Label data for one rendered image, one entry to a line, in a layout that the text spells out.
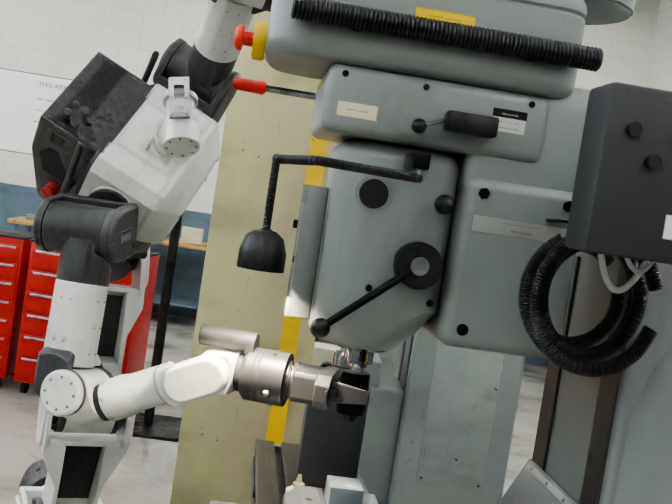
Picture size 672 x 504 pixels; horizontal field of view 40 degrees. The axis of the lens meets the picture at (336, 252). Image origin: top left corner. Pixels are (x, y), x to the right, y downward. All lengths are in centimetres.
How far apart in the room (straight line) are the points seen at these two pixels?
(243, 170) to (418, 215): 184
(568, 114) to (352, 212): 36
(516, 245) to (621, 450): 34
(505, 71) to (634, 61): 1011
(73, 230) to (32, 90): 917
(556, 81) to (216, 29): 68
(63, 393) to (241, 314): 167
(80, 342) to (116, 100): 46
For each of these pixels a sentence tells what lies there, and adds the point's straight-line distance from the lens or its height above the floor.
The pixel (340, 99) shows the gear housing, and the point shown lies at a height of 168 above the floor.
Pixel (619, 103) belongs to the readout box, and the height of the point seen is 170.
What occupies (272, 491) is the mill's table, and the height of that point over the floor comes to 96.
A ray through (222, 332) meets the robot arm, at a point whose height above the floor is 129.
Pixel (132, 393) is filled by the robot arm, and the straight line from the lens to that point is 157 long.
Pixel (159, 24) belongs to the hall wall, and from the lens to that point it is 1065.
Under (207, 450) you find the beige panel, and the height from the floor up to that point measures 61.
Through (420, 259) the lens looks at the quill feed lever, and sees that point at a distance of 134.
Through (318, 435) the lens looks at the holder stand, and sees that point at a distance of 186.
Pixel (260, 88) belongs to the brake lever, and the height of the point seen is 170.
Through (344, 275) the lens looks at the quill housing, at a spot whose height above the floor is 142.
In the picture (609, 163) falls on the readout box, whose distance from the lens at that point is 116.
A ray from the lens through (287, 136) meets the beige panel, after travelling 317.
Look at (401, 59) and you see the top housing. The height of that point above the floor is 175.
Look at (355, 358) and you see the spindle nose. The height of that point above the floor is 129.
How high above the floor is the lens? 153
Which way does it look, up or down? 3 degrees down
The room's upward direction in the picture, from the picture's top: 9 degrees clockwise
